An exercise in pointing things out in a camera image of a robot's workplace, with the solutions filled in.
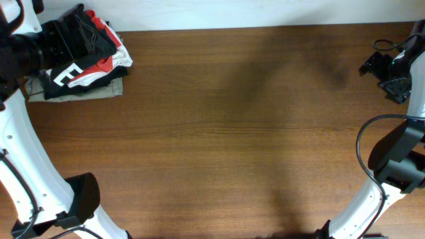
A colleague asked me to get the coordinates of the olive grey folded garment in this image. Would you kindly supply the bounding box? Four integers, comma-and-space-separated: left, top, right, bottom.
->
25, 70, 123, 102

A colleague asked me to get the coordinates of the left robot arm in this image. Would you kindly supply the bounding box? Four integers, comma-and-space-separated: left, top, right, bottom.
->
1, 1, 129, 238

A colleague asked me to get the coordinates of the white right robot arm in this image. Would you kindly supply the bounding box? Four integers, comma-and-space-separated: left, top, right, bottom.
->
313, 20, 424, 238

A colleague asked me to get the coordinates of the black folded shirt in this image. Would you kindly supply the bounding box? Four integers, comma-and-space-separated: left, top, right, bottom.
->
44, 66, 128, 100

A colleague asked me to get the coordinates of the red folded t-shirt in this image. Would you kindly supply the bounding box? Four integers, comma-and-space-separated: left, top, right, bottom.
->
68, 9, 123, 88

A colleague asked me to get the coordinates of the dark green t-shirt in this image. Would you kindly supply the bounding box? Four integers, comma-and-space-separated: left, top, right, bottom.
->
48, 3, 117, 87

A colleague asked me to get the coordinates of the white folded shirt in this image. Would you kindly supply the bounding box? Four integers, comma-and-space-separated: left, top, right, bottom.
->
68, 19, 133, 88

